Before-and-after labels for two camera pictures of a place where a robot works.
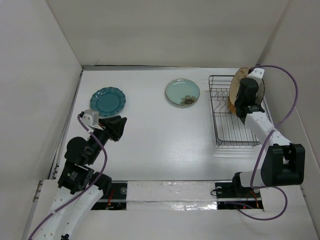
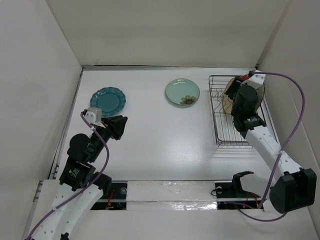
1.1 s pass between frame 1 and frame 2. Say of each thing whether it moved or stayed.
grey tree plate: stayed
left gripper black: stayed
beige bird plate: moved
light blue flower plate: stayed
